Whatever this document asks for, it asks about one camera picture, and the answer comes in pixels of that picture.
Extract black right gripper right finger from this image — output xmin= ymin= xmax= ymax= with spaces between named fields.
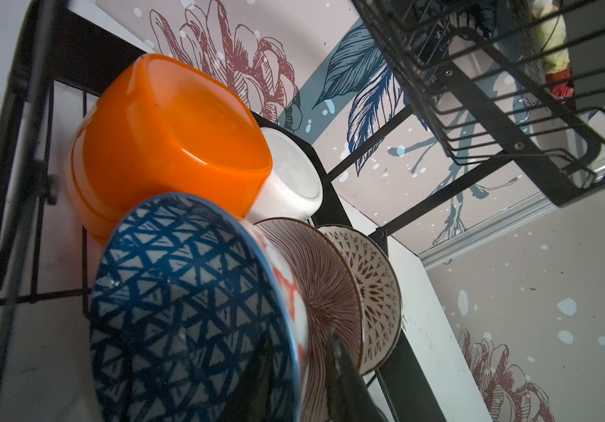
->
xmin=325 ymin=329 xmax=385 ymax=422

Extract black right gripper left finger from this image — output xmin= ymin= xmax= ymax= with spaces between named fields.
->
xmin=220 ymin=332 xmax=274 ymax=421

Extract white patterned bowl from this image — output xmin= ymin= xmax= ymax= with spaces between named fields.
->
xmin=318 ymin=225 xmax=403 ymax=376

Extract blue patterned bowl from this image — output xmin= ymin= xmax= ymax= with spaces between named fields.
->
xmin=90 ymin=193 xmax=309 ymax=421

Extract white ceramic bowl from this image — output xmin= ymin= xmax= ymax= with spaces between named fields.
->
xmin=246 ymin=128 xmax=323 ymax=223

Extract orange plastic bowl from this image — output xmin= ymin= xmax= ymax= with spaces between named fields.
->
xmin=64 ymin=54 xmax=273 ymax=240

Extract red cassava chips bag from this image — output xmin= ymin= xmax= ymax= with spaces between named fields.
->
xmin=535 ymin=15 xmax=574 ymax=98

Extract black wall basket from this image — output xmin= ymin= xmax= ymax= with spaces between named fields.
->
xmin=507 ymin=1 xmax=605 ymax=114

